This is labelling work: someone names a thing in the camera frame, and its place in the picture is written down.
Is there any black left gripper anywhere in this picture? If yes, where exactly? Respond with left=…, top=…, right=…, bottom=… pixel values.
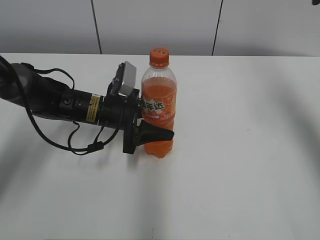
left=98, top=88, right=175, bottom=154

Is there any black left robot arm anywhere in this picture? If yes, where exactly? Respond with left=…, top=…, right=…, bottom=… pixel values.
left=0, top=58, right=174, bottom=154

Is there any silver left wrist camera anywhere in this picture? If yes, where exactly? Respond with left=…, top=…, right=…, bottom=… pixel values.
left=110, top=61, right=137, bottom=97

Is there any orange bottle cap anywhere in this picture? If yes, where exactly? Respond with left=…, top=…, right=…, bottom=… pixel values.
left=149, top=47, right=170, bottom=69

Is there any orange soda bottle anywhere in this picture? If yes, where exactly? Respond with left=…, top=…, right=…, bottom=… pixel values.
left=140, top=62, right=178, bottom=159

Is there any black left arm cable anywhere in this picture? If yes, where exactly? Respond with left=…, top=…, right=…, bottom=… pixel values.
left=0, top=54, right=121, bottom=155

